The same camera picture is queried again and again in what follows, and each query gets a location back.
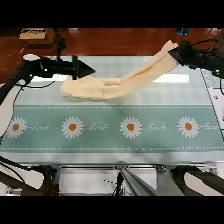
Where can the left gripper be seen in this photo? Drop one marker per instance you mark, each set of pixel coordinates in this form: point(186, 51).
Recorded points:
point(80, 69)

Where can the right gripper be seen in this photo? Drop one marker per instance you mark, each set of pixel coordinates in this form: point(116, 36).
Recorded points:
point(182, 53)

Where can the cream shirt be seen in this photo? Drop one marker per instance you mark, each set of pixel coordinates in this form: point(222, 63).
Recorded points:
point(96, 88)

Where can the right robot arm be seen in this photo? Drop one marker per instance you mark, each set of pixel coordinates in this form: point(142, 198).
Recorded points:
point(206, 60)

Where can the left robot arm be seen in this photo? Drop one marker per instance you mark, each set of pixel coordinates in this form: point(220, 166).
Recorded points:
point(33, 68)

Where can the printed cardboard box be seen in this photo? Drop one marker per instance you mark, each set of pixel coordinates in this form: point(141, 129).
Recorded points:
point(36, 35)

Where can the silver frame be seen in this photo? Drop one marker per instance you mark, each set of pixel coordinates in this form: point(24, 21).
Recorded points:
point(140, 180)

